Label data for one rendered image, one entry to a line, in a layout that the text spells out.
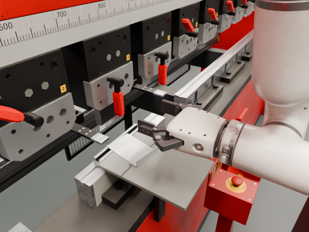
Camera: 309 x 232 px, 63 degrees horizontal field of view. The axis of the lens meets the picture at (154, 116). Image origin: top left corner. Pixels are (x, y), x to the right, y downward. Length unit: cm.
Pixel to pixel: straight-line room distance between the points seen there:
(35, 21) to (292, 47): 36
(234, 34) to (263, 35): 243
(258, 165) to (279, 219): 154
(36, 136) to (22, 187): 172
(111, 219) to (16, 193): 150
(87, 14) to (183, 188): 44
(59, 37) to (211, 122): 32
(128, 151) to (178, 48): 37
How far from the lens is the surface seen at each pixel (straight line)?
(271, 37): 34
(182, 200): 62
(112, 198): 76
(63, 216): 79
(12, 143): 48
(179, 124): 49
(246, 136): 46
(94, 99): 57
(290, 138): 47
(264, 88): 37
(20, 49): 45
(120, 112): 60
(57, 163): 230
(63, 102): 52
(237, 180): 97
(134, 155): 73
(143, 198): 79
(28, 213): 203
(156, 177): 67
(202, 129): 48
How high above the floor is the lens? 148
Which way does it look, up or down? 33 degrees down
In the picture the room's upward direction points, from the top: straight up
